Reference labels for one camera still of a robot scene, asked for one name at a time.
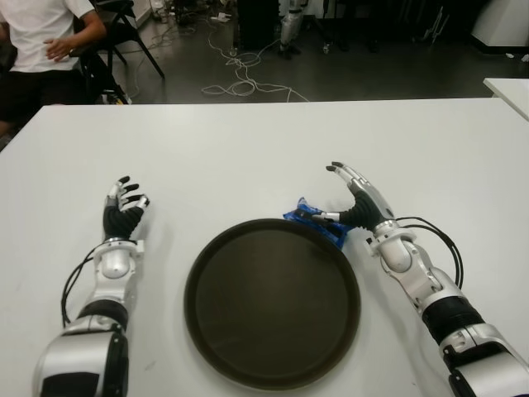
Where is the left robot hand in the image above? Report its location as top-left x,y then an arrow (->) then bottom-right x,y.
102,175 -> 150,241

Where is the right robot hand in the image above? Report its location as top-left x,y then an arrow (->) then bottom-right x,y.
312,160 -> 398,233

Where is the blue Oreo package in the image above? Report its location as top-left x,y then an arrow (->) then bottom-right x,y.
283,197 -> 350,249

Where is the round brown tray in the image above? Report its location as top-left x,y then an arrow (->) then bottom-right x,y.
183,218 -> 363,390

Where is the white side table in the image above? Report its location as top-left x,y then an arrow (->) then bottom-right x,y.
483,76 -> 529,123

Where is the black wheeled chair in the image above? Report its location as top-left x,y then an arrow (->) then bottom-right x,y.
305,0 -> 381,55

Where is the black folding chair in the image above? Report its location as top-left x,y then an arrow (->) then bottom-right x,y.
68,0 -> 166,104

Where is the folded metal stand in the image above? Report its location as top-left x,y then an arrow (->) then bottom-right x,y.
421,3 -> 450,42

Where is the silver humanoid robot leg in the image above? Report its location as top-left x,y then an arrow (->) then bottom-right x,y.
277,0 -> 307,59

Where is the person in white shirt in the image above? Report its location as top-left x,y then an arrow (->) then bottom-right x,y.
0,0 -> 108,133

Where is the white cabinet with black base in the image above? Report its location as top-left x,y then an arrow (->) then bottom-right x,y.
470,0 -> 529,55

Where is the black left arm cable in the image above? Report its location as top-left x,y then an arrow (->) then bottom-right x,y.
60,246 -> 100,328

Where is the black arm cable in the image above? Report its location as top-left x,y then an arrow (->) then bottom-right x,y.
60,246 -> 100,328
394,215 -> 464,290

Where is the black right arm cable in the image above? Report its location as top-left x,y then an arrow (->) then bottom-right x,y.
394,215 -> 464,290

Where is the white floor cable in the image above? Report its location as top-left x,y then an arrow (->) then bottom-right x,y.
201,28 -> 311,103

